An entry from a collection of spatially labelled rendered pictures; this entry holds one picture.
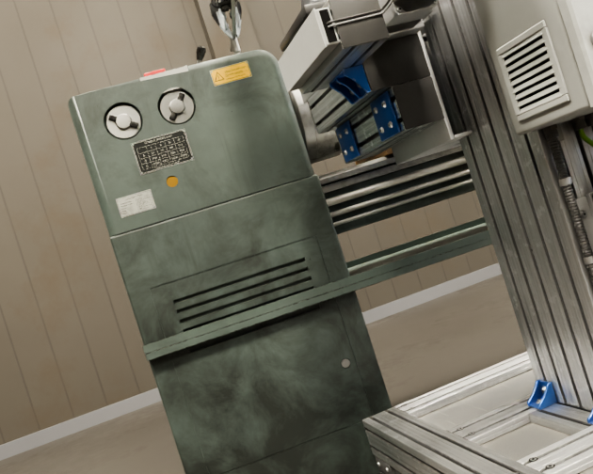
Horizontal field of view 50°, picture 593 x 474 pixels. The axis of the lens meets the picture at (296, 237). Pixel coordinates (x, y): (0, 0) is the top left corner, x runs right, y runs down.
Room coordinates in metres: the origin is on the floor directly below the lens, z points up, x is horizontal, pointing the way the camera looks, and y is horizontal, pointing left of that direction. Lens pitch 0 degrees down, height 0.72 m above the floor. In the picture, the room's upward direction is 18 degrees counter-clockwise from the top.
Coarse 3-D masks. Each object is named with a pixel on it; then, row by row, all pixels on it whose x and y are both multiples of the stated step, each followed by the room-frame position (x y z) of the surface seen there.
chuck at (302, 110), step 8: (296, 96) 1.92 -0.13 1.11; (296, 104) 1.92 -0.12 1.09; (304, 104) 1.92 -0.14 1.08; (296, 112) 1.94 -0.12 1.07; (304, 112) 1.92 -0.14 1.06; (304, 120) 1.92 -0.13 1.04; (312, 120) 1.93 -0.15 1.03; (304, 128) 1.93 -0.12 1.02; (312, 128) 1.94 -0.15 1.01; (304, 136) 1.95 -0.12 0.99; (312, 136) 1.95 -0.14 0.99; (312, 144) 1.97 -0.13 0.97; (312, 152) 1.99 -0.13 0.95; (312, 160) 2.03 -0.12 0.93
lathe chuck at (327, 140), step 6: (330, 132) 1.96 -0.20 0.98; (318, 138) 1.96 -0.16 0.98; (324, 138) 1.97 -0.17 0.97; (330, 138) 1.98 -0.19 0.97; (336, 138) 1.98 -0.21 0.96; (318, 144) 1.97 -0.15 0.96; (324, 144) 1.98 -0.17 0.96; (330, 144) 1.99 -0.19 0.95; (318, 150) 2.00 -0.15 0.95; (324, 150) 2.01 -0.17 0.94; (330, 150) 2.02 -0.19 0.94; (336, 150) 2.04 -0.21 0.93; (318, 156) 2.03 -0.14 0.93; (324, 156) 2.04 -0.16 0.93; (330, 156) 2.06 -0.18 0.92
